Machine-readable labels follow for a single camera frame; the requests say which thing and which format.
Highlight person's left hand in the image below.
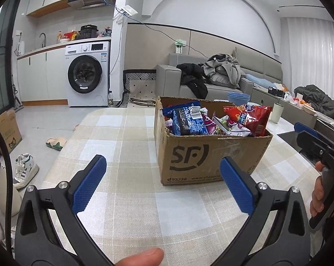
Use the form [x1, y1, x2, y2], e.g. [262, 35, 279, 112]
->
[113, 248, 165, 266]

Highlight blue cookie packet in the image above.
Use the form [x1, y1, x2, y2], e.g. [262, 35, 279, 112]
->
[172, 106, 209, 137]
[162, 100, 202, 118]

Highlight plaid tablecloth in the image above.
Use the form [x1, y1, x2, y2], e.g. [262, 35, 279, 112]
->
[39, 107, 322, 266]

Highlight white curtain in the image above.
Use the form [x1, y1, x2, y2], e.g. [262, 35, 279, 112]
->
[280, 17, 334, 89]

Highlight black cable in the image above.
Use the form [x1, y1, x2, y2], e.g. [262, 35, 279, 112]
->
[0, 122, 15, 255]

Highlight patterned folded rug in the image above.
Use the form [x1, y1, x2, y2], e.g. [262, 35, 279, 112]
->
[122, 69, 158, 108]

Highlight dark coat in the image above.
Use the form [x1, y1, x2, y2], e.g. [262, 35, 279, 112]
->
[294, 84, 334, 119]

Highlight person's right hand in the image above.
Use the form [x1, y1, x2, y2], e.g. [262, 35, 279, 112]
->
[309, 161, 324, 216]

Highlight large red snack bag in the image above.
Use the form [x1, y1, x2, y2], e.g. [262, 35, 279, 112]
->
[223, 104, 273, 137]

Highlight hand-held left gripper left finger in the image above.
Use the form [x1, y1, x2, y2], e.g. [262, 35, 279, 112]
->
[14, 154, 113, 266]

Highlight blue bowls stack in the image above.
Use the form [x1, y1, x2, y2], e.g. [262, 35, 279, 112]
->
[227, 91, 251, 105]

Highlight white washing machine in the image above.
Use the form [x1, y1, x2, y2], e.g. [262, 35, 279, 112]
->
[65, 41, 111, 107]

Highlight green beige slipper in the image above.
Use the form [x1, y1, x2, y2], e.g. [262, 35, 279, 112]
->
[46, 137, 67, 151]

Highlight white coffee table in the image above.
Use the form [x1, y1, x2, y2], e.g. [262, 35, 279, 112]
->
[250, 101, 320, 169]

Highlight printed cardboard box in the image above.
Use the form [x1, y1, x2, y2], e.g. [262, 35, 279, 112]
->
[0, 109, 23, 153]

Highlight grey sofa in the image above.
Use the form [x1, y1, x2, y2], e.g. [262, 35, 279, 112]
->
[156, 44, 284, 100]

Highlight black pressure cooker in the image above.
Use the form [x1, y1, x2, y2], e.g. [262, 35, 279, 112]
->
[80, 24, 98, 39]

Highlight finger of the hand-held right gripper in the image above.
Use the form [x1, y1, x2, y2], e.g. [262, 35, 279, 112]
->
[294, 122, 334, 149]
[298, 131, 332, 160]

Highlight grey side cabinet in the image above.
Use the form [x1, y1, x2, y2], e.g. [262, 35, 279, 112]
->
[251, 87, 334, 142]

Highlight white lower kitchen cabinets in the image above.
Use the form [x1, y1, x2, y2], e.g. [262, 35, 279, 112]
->
[17, 48, 69, 106]

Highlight grey clothes pile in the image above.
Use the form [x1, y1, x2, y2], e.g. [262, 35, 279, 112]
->
[201, 54, 246, 88]

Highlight white wall router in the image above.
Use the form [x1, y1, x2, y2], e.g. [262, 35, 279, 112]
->
[113, 5, 138, 20]

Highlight dark glass door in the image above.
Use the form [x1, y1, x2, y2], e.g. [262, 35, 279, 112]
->
[0, 0, 18, 114]

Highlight yellow red food packages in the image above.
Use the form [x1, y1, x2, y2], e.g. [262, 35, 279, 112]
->
[56, 30, 80, 44]

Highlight small black box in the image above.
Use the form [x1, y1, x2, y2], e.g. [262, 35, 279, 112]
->
[267, 86, 285, 98]

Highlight light blue pillow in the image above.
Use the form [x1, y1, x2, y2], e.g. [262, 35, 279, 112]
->
[245, 74, 279, 89]

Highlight white green sneaker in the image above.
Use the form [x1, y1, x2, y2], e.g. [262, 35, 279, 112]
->
[13, 153, 39, 190]

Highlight white cup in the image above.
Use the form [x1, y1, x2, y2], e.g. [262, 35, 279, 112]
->
[271, 103, 284, 124]

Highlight wall socket with charger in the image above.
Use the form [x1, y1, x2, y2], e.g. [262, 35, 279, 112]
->
[173, 40, 187, 54]

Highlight black jacket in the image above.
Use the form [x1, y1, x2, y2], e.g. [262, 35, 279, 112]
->
[176, 63, 209, 99]

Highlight brown cardboard box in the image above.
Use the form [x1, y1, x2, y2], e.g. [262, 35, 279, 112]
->
[154, 96, 273, 186]

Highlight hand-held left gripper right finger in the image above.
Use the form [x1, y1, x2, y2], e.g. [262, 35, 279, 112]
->
[219, 156, 311, 266]

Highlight fruit pile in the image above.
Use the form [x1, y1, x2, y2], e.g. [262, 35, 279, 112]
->
[293, 96, 311, 106]

